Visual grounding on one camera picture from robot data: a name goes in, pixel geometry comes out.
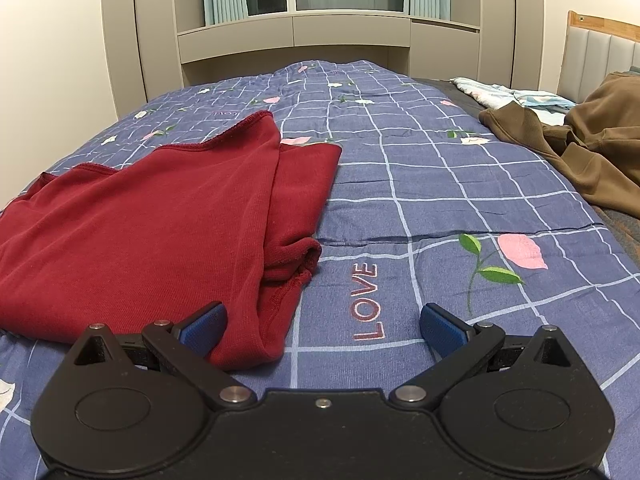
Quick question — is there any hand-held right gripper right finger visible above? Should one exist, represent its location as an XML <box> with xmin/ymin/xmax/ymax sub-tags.
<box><xmin>389</xmin><ymin>302</ymin><xmax>581</xmax><ymax>409</ymax></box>

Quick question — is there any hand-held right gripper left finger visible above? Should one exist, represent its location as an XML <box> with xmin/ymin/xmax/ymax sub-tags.
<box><xmin>65</xmin><ymin>301</ymin><xmax>259</xmax><ymax>409</ymax></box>

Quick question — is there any red knit garment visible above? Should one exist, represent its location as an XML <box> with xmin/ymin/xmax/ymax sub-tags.
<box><xmin>0</xmin><ymin>109</ymin><xmax>344</xmax><ymax>374</ymax></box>

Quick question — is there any blue floral checked quilt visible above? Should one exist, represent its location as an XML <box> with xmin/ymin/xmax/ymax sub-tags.
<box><xmin>0</xmin><ymin>59</ymin><xmax>640</xmax><ymax>480</ymax></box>

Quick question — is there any dark grey bed sheet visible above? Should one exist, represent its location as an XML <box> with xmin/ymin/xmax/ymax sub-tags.
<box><xmin>410</xmin><ymin>77</ymin><xmax>640</xmax><ymax>267</ymax></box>

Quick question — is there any brown garment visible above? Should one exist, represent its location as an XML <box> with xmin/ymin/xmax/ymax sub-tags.
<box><xmin>478</xmin><ymin>71</ymin><xmax>640</xmax><ymax>219</ymax></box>

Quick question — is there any light blue patterned cloth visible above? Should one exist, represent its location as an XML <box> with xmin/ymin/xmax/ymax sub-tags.
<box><xmin>449</xmin><ymin>76</ymin><xmax>577</xmax><ymax>115</ymax></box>

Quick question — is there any beige built-in cabinet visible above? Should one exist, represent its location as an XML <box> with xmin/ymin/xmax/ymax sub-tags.
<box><xmin>100</xmin><ymin>0</ymin><xmax>546</xmax><ymax>118</ymax></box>

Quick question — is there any grey padded headboard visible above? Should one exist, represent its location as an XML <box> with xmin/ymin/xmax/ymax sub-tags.
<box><xmin>556</xmin><ymin>9</ymin><xmax>640</xmax><ymax>107</ymax></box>

